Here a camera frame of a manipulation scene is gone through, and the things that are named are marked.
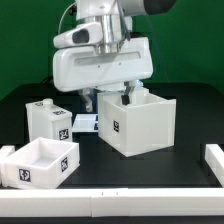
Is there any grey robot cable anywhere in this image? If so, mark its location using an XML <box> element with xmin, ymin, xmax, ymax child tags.
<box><xmin>57</xmin><ymin>2</ymin><xmax>78</xmax><ymax>34</ymax></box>

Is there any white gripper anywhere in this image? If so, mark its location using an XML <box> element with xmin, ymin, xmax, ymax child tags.
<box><xmin>53</xmin><ymin>37</ymin><xmax>153</xmax><ymax>112</ymax></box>

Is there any white rail block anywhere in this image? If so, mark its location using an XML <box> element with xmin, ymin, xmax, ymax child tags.
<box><xmin>205</xmin><ymin>144</ymin><xmax>224</xmax><ymax>188</ymax></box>
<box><xmin>0</xmin><ymin>145</ymin><xmax>15</xmax><ymax>185</ymax></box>

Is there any white drawer with knob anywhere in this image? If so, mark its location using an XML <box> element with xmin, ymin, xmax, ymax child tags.
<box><xmin>26</xmin><ymin>98</ymin><xmax>72</xmax><ymax>142</ymax></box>

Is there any white marker tag plate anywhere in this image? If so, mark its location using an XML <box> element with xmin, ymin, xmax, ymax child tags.
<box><xmin>72</xmin><ymin>114</ymin><xmax>98</xmax><ymax>133</ymax></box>

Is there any large white drawer housing box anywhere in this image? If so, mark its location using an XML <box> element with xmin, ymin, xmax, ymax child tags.
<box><xmin>98</xmin><ymin>87</ymin><xmax>176</xmax><ymax>157</ymax></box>

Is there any white right rail block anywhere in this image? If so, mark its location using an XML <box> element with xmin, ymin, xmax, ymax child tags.
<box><xmin>205</xmin><ymin>144</ymin><xmax>224</xmax><ymax>188</ymax></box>

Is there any white left rail block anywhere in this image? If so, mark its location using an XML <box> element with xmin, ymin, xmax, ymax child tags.
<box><xmin>0</xmin><ymin>145</ymin><xmax>15</xmax><ymax>185</ymax></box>

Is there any white drawer tray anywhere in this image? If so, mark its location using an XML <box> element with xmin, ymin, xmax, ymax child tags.
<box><xmin>0</xmin><ymin>138</ymin><xmax>80</xmax><ymax>189</ymax></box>

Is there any white front rail bar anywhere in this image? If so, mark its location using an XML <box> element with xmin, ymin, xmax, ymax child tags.
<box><xmin>0</xmin><ymin>188</ymin><xmax>224</xmax><ymax>217</ymax></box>

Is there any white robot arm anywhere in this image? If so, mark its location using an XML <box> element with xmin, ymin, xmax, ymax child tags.
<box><xmin>53</xmin><ymin>0</ymin><xmax>177</xmax><ymax>111</ymax></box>

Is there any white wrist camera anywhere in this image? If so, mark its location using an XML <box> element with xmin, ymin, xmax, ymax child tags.
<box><xmin>53</xmin><ymin>22</ymin><xmax>103</xmax><ymax>49</ymax></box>

